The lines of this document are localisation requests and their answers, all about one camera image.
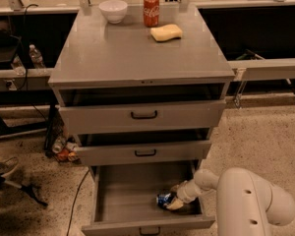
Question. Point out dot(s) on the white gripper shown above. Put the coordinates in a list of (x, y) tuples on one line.
[(186, 193)]

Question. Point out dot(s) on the blue pepsi can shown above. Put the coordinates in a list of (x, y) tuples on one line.
[(164, 200)]

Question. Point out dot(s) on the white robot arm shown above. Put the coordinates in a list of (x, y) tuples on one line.
[(246, 203)]

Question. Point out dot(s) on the bottom grey drawer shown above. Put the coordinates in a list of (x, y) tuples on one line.
[(125, 201)]

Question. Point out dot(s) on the grey drawer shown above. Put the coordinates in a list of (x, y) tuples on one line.
[(125, 201), (142, 117), (143, 153)]

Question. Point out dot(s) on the middle grey drawer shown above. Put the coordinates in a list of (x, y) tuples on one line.
[(143, 153)]

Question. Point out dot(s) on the top grey drawer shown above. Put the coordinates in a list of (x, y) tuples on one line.
[(142, 117)]

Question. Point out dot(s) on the grey drawer cabinet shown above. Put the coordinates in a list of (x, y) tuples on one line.
[(103, 64)]

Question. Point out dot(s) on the red coca-cola can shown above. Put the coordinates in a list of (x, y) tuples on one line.
[(151, 13)]

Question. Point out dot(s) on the small items pile on floor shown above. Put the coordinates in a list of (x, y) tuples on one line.
[(64, 150)]

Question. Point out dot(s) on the yellow sponge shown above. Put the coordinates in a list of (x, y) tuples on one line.
[(166, 32)]

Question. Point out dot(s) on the black tripod stand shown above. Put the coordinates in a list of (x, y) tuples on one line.
[(26, 189)]

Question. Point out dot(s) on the clear water bottle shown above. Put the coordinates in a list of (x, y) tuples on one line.
[(36, 57)]

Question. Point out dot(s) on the white bowl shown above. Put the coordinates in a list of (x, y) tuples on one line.
[(114, 11)]

